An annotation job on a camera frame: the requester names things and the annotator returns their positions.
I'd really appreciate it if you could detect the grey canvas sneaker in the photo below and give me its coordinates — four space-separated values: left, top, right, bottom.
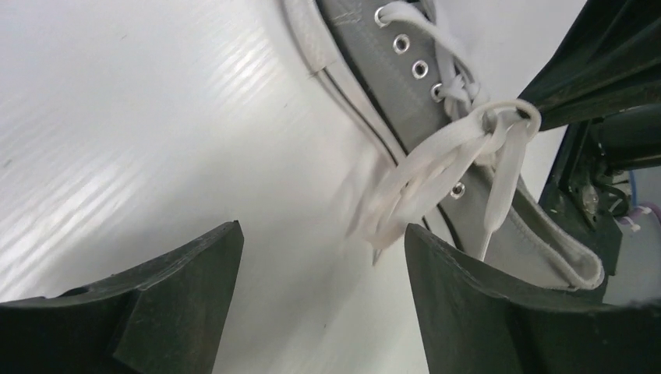
283 1 606 291

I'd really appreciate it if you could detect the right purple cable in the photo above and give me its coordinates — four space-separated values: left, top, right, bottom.
619 201 661 233

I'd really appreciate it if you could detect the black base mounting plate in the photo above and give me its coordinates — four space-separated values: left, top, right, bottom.
539 121 628 276

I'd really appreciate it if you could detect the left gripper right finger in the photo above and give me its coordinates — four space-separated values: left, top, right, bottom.
405 224 660 373

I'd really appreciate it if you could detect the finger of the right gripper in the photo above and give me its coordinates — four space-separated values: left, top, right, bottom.
520 0 660 130

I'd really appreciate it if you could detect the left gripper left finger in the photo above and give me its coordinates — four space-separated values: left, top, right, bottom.
1 221 244 373

